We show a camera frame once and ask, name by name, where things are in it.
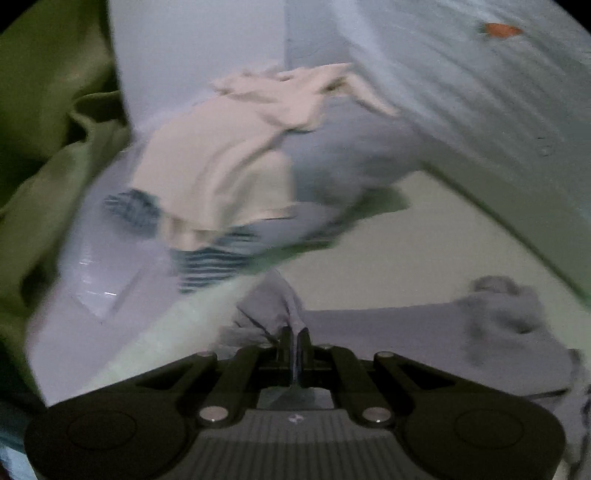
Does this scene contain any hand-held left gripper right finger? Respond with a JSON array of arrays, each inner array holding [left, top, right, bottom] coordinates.
[[299, 328, 468, 428]]

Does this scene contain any green grid mat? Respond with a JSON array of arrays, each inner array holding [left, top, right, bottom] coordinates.
[[88, 174, 580, 403]]

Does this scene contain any olive green cloth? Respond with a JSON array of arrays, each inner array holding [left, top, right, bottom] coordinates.
[[0, 0, 136, 409]]

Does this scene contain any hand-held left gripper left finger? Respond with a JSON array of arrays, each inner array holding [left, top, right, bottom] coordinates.
[[124, 327, 295, 428]]

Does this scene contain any blue checked cloth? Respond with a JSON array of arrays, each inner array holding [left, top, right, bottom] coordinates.
[[102, 188, 260, 294]]

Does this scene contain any clear plastic bag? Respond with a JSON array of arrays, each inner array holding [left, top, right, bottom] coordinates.
[[68, 230, 155, 325]]

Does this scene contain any grey fleece garment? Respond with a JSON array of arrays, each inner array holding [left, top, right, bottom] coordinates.
[[217, 268, 585, 403]]

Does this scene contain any grey-blue crumpled garment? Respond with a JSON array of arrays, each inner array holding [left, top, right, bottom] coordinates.
[[276, 98, 426, 246]]

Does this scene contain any beige cloth garment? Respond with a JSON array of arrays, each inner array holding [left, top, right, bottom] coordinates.
[[131, 63, 400, 253]]

